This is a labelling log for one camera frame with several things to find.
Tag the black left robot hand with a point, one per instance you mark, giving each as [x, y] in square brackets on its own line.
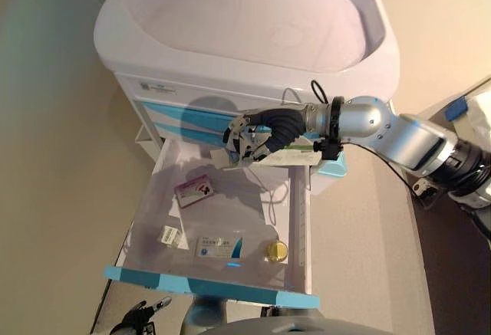
[134, 317]

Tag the small blister pack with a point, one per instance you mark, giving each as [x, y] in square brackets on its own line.
[169, 235]

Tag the white bed caster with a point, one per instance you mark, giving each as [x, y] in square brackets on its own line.
[424, 191]

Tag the purple white medicine box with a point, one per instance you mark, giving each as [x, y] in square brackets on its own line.
[193, 191]

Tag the white blue medicine box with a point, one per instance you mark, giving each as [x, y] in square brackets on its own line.
[216, 248]

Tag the white green medicine box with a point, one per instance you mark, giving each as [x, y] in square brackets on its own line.
[293, 155]

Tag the white bin with blue lid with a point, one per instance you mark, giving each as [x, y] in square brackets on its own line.
[331, 168]

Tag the white blue cart drawer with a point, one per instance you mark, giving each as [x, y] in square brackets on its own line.
[230, 287]
[169, 108]
[172, 128]

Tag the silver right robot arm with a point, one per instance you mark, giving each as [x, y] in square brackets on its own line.
[414, 139]

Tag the blue tape patch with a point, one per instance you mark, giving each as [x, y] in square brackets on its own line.
[456, 109]

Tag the white hospital bed frame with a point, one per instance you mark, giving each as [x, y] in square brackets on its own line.
[473, 89]

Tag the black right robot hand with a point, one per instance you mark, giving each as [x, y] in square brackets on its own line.
[280, 128]

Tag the white bed sheet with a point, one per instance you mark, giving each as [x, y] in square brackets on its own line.
[481, 120]

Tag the cart label sticker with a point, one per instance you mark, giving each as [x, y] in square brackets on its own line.
[157, 87]

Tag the white medical cart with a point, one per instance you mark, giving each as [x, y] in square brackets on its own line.
[230, 24]

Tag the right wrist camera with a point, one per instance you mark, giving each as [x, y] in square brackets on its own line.
[330, 150]

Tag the gold cap bottle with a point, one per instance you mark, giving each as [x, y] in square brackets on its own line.
[276, 251]

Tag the grey robot torso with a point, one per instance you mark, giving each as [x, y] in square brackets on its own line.
[307, 325]

